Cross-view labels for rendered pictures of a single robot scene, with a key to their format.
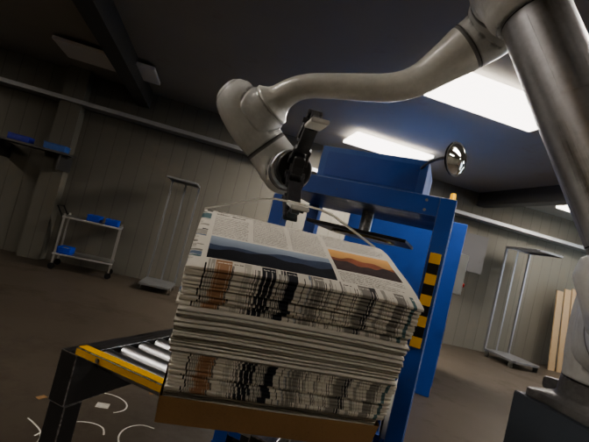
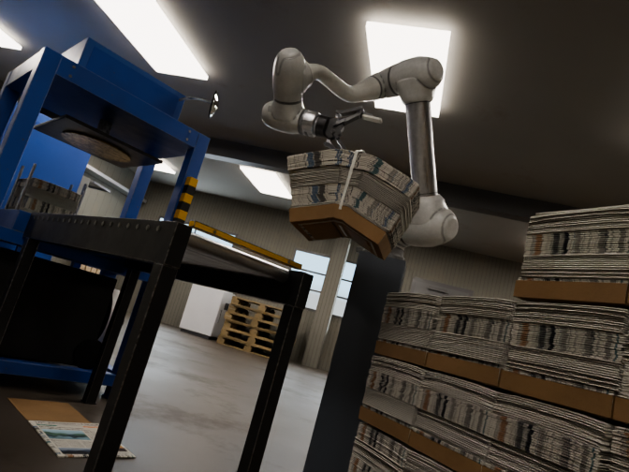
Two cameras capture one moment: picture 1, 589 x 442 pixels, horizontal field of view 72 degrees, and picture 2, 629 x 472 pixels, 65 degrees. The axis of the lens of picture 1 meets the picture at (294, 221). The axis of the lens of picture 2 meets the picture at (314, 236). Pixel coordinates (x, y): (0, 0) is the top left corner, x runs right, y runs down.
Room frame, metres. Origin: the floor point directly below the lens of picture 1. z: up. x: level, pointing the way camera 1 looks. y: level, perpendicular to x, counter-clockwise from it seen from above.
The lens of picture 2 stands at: (0.08, 1.47, 0.61)
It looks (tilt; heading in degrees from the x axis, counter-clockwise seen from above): 11 degrees up; 295
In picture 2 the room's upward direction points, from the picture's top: 16 degrees clockwise
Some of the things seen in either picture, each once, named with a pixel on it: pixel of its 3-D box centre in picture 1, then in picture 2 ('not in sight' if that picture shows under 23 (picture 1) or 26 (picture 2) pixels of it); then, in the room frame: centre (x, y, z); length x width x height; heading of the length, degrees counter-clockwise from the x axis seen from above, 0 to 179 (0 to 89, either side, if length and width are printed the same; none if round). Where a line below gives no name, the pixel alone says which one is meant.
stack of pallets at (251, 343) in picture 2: not in sight; (260, 329); (4.48, -6.75, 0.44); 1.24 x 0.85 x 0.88; 12
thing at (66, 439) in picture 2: not in sight; (80, 438); (1.52, -0.07, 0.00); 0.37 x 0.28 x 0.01; 159
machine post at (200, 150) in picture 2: (413, 354); (159, 259); (2.00, -0.71, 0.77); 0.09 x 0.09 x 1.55; 69
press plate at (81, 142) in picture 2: (363, 235); (97, 145); (2.44, -0.42, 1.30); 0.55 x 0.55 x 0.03; 69
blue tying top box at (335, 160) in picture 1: (376, 179); (118, 91); (2.44, -0.42, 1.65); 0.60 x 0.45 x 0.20; 69
